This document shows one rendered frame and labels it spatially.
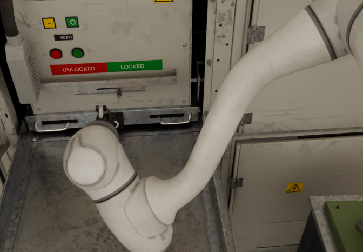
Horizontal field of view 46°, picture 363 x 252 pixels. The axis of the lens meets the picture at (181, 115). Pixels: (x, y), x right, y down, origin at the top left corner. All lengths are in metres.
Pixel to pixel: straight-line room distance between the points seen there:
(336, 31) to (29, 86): 0.79
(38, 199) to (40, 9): 0.51
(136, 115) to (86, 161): 0.62
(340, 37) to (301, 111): 0.70
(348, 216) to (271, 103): 0.39
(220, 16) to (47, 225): 0.71
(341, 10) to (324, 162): 0.96
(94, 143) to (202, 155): 0.20
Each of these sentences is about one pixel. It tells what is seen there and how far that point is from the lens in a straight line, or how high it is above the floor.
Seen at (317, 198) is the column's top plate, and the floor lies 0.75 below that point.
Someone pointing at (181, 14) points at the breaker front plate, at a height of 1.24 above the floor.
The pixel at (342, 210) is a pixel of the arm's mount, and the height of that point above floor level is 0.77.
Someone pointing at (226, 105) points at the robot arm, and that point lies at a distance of 0.74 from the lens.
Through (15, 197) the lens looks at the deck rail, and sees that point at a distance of 1.28.
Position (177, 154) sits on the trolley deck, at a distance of 1.31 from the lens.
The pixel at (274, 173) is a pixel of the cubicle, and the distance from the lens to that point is 1.57.
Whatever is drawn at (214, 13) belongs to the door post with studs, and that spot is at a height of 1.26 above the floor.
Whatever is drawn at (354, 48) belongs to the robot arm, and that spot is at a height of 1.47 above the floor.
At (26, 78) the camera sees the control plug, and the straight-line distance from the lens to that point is 1.18.
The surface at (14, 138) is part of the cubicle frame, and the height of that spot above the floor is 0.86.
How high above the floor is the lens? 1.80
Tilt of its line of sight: 41 degrees down
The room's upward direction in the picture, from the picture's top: straight up
